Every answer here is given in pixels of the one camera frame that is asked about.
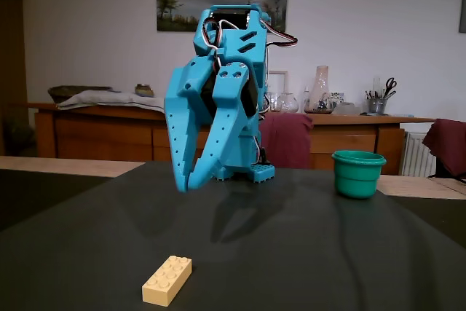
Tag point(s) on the blue gripper black motor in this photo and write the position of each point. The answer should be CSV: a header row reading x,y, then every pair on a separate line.
x,y
183,107

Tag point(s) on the cream lego brick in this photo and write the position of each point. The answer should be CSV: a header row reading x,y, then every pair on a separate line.
x,y
165,282

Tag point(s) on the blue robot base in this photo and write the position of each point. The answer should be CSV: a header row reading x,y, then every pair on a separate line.
x,y
262,172

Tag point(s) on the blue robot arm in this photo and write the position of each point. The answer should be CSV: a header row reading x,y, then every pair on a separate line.
x,y
251,54

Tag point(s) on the small ceramic pot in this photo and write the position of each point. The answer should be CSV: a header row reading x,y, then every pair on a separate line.
x,y
144,90

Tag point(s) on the dark red cloth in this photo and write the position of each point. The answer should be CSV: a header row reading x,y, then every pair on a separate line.
x,y
287,140

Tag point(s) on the round clear glass bowl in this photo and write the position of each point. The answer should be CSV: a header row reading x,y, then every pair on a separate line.
x,y
287,103

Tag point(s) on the folded grey cloth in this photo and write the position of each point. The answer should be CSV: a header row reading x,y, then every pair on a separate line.
x,y
109,99

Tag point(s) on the wooden sideboard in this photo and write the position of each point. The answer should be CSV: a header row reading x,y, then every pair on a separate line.
x,y
91,132

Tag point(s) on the tall pink glass vase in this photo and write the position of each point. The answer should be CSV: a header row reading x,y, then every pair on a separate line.
x,y
320,89

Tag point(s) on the dark shallow bowl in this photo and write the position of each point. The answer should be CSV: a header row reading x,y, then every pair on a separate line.
x,y
65,91

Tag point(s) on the white crystal rock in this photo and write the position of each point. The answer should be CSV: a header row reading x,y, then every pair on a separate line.
x,y
347,109

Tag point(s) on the grey rubber mat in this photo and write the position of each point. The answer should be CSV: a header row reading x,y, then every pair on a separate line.
x,y
291,252

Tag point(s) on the green plastic cup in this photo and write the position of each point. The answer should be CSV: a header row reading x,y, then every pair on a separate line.
x,y
356,176

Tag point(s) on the grey pen holder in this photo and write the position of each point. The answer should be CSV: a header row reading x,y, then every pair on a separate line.
x,y
376,106

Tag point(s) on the maroon covered chair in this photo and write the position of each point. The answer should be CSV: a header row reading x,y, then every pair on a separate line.
x,y
448,143

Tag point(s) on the small white picture frame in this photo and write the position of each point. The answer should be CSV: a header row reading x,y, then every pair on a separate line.
x,y
278,79

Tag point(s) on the white wall radiator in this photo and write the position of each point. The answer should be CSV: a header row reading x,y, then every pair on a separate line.
x,y
418,154

